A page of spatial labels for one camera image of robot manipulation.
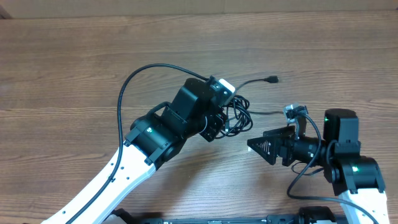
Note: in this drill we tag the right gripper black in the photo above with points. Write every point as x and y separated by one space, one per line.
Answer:
285 142

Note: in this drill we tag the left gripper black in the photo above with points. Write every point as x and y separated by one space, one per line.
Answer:
217 122

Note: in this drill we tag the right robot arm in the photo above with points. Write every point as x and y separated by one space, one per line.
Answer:
357 181

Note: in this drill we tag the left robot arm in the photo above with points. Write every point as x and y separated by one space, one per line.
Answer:
153 139

